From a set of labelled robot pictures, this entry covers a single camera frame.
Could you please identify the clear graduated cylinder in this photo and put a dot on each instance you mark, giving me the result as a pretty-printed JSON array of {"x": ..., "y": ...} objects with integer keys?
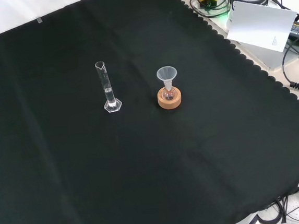
[{"x": 111, "y": 105}]

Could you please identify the round-bottom glass flask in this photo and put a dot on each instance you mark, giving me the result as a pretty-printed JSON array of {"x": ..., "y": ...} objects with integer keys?
[{"x": 169, "y": 95}]

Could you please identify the clear plastic funnel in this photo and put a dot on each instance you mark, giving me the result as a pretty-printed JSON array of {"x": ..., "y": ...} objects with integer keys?
[{"x": 166, "y": 75}]

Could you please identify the black bench cloth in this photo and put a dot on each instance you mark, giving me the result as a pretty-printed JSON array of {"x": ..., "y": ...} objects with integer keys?
[{"x": 64, "y": 151}]

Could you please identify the white box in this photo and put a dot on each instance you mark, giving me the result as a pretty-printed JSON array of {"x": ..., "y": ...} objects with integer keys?
[{"x": 275, "y": 59}]

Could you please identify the clear tape piece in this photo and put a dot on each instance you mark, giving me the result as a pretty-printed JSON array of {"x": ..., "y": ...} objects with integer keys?
[{"x": 39, "y": 20}]

